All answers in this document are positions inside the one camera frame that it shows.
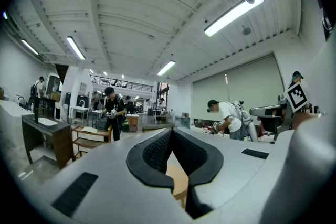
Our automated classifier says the ceiling tube light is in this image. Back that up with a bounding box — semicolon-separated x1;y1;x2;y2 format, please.
20;39;40;56
204;0;265;37
156;60;176;77
66;36;86;61

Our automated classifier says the white counter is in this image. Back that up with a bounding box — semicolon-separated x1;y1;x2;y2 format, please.
0;99;35;152

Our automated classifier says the black mezzanine railing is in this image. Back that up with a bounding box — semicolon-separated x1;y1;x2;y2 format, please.
90;74;155;93

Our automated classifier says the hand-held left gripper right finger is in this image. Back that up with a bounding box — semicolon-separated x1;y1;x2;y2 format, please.
167;127;279;220

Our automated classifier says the black faucet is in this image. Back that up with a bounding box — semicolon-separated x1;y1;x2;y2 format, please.
33;101;40;124

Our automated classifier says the wooden shelf cart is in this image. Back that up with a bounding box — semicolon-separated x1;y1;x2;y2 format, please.
71;125;113;158

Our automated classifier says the wooden oval table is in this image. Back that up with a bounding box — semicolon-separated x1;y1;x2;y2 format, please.
165;164;190;209

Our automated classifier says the dark sink cabinet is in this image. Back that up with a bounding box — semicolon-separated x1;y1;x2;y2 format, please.
21;114;76;170

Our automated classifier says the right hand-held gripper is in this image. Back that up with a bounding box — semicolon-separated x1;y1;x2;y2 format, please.
249;82;320;131

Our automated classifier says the person's right forearm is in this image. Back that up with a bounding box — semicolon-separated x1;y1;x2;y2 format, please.
292;112;321;131

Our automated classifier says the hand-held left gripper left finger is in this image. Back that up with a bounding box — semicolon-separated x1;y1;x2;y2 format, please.
39;127;195;224

